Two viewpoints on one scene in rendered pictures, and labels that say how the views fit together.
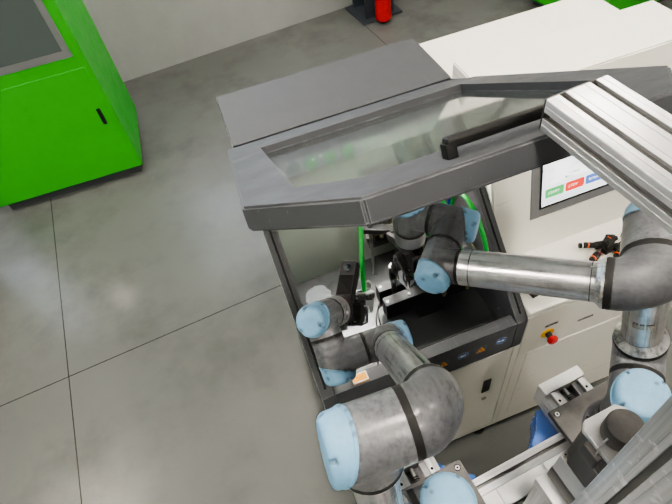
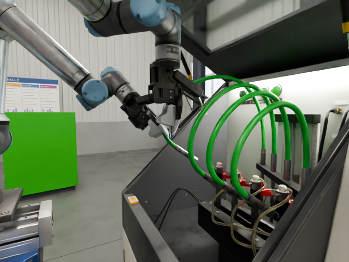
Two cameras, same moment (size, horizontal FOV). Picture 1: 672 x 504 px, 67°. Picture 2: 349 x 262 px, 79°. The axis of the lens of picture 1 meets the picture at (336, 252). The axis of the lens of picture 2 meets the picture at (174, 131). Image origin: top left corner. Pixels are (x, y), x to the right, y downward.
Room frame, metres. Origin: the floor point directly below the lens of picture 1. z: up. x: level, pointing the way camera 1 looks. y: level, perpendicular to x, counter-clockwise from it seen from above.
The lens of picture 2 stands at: (0.67, -0.80, 1.29)
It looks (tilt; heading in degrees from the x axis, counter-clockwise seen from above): 5 degrees down; 76
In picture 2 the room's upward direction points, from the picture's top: straight up
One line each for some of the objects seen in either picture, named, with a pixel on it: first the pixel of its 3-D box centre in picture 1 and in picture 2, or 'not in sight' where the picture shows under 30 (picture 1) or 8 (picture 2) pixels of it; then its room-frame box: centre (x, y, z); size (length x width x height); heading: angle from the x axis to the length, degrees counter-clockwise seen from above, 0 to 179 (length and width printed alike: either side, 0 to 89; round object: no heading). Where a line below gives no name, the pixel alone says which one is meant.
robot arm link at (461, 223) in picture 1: (451, 227); (147, 14); (0.74, -0.26, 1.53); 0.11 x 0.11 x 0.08; 59
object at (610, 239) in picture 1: (615, 243); not in sight; (0.98, -0.92, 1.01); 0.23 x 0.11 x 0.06; 101
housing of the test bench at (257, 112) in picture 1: (427, 214); not in sight; (1.50, -0.42, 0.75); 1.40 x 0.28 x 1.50; 101
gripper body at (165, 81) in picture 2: (411, 257); (165, 83); (0.80, -0.19, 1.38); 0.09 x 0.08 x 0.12; 11
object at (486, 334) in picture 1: (424, 364); (151, 256); (0.75, -0.21, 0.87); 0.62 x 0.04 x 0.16; 101
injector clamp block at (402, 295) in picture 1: (426, 290); (242, 246); (1.00, -0.29, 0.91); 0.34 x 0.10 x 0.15; 101
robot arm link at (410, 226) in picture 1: (411, 212); (167, 27); (0.80, -0.19, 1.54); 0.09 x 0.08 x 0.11; 59
